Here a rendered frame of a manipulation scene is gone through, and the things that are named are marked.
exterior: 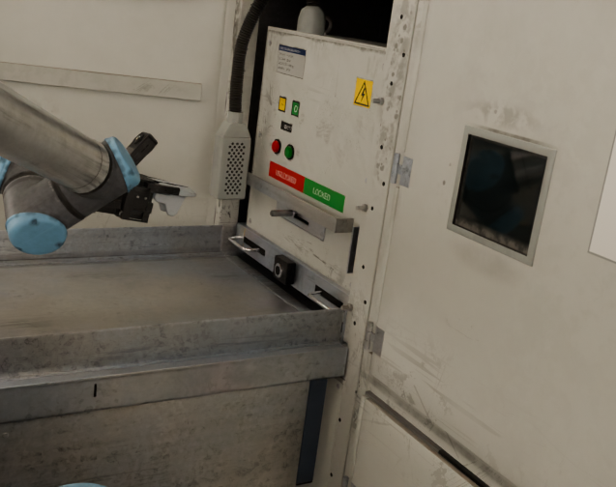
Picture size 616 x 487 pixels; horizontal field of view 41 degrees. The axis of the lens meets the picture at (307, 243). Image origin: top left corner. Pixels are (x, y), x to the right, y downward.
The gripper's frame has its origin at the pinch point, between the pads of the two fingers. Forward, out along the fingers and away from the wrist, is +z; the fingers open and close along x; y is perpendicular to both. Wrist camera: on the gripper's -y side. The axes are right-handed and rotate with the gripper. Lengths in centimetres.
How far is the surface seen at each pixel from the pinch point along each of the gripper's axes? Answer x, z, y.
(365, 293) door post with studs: 33.1, 22.8, 7.6
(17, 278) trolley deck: -17.2, -24.3, 26.9
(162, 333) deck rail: 27.3, -11.4, 20.3
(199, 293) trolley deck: -2.3, 8.8, 21.5
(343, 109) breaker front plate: 11.9, 22.0, -23.0
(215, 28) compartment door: -36, 13, -33
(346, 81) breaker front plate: 11.7, 21.1, -28.3
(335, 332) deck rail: 27.5, 23.0, 17.5
